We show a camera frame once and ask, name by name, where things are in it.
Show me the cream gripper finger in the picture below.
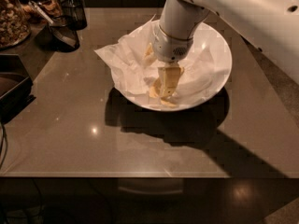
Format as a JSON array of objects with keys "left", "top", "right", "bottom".
[
  {"left": 142, "top": 43, "right": 156, "bottom": 66},
  {"left": 158, "top": 63, "right": 184, "bottom": 98}
]

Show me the white crumpled paper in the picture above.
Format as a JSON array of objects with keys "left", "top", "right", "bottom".
[{"left": 96, "top": 20, "right": 219, "bottom": 111}]

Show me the yellow banana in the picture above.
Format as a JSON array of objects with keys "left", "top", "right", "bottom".
[{"left": 149, "top": 78, "right": 177, "bottom": 108}]

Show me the small snack jar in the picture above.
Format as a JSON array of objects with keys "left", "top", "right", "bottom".
[{"left": 38, "top": 0, "right": 63, "bottom": 18}]

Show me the black tray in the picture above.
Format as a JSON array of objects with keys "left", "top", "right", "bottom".
[{"left": 0, "top": 54, "right": 35, "bottom": 123}]

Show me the dark scoop bowl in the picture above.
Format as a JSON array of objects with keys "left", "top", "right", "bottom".
[{"left": 49, "top": 16, "right": 79, "bottom": 52}]

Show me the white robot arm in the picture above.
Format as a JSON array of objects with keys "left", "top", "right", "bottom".
[{"left": 152, "top": 0, "right": 299, "bottom": 83}]

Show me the white bowl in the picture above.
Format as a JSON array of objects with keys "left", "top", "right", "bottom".
[{"left": 111, "top": 21, "right": 232, "bottom": 112}]

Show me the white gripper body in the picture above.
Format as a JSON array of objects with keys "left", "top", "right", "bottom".
[{"left": 152, "top": 25, "right": 193, "bottom": 63}]

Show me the black mesh cup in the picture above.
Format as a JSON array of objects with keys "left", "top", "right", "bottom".
[{"left": 62, "top": 0, "right": 87, "bottom": 30}]

